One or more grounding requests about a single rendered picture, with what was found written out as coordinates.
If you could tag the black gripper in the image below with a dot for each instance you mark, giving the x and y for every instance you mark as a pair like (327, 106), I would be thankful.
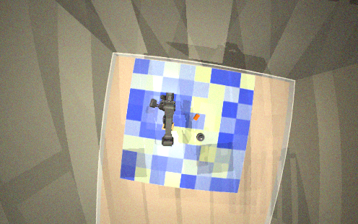
(153, 104)

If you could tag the orange cylinder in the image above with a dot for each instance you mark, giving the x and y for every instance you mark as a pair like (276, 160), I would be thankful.
(196, 117)

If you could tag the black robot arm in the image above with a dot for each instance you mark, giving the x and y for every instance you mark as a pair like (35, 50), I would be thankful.
(169, 108)

